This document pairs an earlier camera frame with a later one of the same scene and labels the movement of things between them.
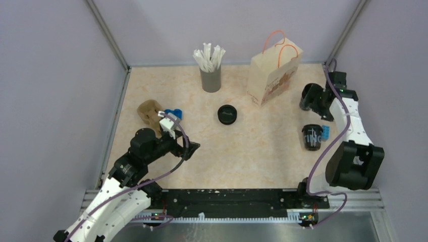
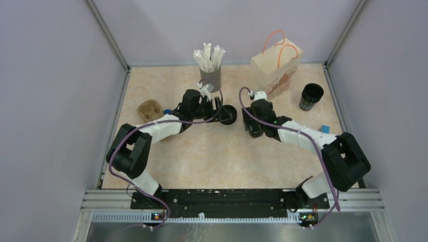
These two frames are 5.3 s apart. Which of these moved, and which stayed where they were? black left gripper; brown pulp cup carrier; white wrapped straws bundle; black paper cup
Moved: black left gripper
Stayed: white wrapped straws bundle; black paper cup; brown pulp cup carrier
